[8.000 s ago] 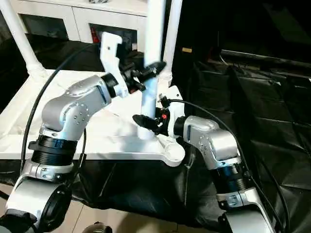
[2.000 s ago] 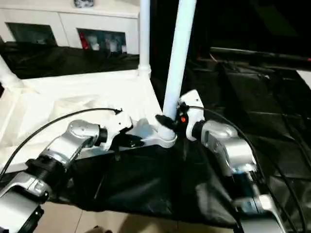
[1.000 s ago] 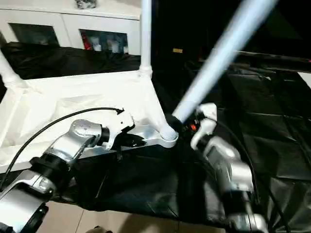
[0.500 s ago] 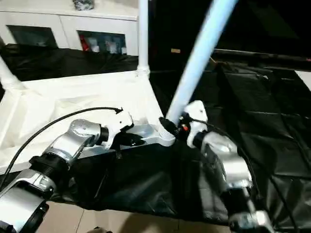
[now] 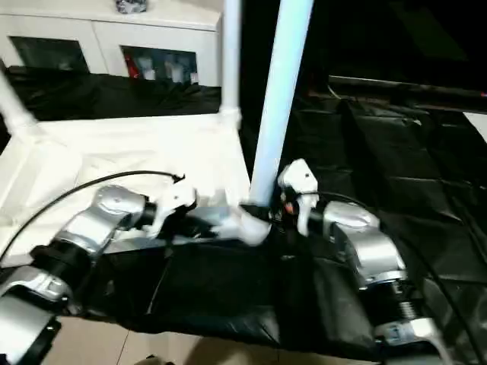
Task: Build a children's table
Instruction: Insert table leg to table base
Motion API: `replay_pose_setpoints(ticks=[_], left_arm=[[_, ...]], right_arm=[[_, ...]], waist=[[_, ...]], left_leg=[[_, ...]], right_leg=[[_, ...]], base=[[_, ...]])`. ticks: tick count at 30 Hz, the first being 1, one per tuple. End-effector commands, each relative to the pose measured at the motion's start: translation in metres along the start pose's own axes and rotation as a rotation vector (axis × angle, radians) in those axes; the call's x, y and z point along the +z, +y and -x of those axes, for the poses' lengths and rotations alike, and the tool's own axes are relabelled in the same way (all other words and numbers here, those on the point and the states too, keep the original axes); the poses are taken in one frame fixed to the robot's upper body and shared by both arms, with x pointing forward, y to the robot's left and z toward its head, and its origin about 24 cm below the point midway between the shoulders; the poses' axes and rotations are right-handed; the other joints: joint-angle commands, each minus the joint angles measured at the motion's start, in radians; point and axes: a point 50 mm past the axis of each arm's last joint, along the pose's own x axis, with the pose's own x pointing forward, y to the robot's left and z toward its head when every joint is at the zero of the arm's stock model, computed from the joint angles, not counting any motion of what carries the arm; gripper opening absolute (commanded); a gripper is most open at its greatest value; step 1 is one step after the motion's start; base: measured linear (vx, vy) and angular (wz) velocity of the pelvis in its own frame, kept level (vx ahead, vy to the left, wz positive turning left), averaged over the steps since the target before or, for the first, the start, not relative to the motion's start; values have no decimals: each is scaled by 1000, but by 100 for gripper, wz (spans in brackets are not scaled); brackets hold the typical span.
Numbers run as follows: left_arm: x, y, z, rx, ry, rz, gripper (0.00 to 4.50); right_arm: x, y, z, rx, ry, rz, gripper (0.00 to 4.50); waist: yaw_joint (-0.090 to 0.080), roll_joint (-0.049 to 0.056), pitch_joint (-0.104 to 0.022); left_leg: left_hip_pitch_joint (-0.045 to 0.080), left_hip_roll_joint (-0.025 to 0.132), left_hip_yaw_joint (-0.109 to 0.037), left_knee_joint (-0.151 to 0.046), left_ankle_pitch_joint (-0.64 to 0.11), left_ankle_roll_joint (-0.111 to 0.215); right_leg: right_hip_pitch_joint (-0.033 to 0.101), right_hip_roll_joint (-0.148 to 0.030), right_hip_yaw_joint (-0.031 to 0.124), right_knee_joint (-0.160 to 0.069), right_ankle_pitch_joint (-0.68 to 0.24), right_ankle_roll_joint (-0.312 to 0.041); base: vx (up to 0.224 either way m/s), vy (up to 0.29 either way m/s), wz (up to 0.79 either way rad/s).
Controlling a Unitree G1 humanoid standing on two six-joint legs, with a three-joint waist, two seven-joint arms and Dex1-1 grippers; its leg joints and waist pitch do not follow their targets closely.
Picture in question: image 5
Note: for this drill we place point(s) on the flat white board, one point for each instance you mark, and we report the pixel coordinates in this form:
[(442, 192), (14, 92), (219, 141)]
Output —
[(479, 125)]

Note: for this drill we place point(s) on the white cabinet with glass doors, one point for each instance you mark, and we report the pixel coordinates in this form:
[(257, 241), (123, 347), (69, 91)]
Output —
[(76, 30)]

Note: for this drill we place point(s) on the white plastic table top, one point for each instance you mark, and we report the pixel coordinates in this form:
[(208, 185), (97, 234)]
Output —
[(114, 152)]

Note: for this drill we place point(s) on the large black screen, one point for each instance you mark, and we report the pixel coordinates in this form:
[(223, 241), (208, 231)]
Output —
[(396, 38)]

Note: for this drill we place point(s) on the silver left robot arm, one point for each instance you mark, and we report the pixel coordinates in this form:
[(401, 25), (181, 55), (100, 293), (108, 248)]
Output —
[(84, 236)]

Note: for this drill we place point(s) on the dark object on cabinet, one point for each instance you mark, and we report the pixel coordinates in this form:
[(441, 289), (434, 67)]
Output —
[(132, 6)]

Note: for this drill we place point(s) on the black plastic mat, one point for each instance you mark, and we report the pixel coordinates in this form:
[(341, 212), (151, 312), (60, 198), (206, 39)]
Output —
[(411, 198)]

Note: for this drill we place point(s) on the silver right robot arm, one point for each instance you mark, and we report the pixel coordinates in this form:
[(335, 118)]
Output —
[(365, 243)]

